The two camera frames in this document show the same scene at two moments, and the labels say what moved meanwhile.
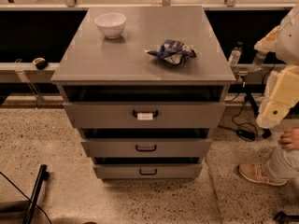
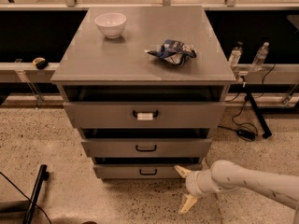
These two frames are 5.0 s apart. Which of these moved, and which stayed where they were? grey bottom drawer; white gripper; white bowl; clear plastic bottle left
Moved: white gripper
Stayed: clear plastic bottle left; white bowl; grey bottom drawer
